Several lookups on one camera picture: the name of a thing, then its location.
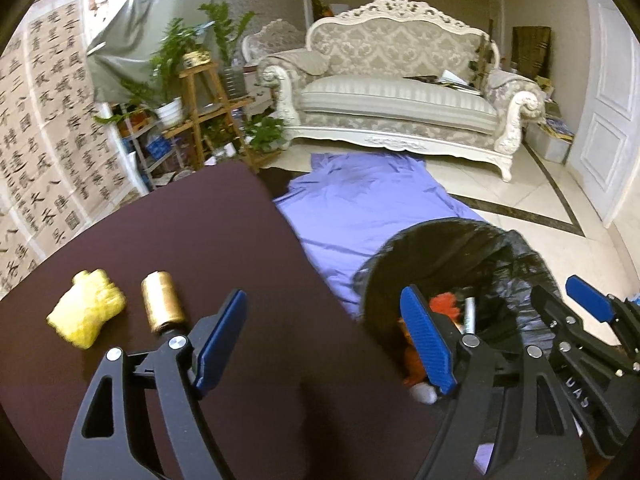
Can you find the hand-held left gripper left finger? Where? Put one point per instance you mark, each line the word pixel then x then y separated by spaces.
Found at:
pixel 220 340

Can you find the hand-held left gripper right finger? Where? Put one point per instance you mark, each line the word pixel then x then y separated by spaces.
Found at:
pixel 429 340

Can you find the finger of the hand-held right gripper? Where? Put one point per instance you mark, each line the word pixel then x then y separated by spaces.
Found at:
pixel 557 327
pixel 590 297

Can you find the silver metal tube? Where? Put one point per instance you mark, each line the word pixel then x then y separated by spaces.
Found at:
pixel 470 315

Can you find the gold thread spool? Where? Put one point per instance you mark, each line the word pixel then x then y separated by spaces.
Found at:
pixel 160 300

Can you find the round bin with black bag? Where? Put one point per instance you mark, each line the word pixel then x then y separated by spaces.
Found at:
pixel 500 260

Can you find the white crumpled paper ball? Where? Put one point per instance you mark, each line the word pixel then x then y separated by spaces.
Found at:
pixel 425 394

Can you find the yellow sponge cloth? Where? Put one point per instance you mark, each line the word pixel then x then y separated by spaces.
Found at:
pixel 85 310

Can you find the purple floor sheet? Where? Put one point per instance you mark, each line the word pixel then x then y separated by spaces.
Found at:
pixel 360 210

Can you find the grey storage box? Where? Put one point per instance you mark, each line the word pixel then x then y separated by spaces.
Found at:
pixel 550 146

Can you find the white panelled door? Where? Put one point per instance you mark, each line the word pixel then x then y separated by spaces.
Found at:
pixel 610 110

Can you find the blue box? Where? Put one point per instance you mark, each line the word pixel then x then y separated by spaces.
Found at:
pixel 159 147

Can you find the small leafy potted plant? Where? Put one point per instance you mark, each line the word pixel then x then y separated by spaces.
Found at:
pixel 267 132

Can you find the metal storage rack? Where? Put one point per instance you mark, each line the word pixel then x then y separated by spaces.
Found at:
pixel 142 135

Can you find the wooden plant stand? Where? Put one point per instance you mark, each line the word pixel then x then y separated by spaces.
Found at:
pixel 192 110

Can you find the cream ornate sofa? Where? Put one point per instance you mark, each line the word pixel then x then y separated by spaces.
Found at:
pixel 400 105

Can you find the low green potted plant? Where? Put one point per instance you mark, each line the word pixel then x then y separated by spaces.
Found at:
pixel 122 112

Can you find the dark woven panel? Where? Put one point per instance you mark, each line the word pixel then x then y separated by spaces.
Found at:
pixel 531 52

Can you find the camouflage long object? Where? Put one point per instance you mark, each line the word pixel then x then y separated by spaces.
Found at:
pixel 481 67

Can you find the books on sofa seat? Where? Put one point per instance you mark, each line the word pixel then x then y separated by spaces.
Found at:
pixel 445 81

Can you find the yellow patterned flower pot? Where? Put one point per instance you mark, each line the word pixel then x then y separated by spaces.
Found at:
pixel 196 58

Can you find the fern in white pot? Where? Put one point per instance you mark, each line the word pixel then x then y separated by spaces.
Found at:
pixel 172 55

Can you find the tall plant in glass vase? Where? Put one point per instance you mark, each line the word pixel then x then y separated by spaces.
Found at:
pixel 225 35

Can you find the cream ornate armchair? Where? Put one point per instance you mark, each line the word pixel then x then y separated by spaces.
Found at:
pixel 275 35

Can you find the grey hanging curtain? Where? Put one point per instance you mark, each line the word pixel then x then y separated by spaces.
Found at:
pixel 135 25

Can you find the calligraphy wall poster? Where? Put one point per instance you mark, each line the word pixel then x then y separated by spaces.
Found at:
pixel 50 135

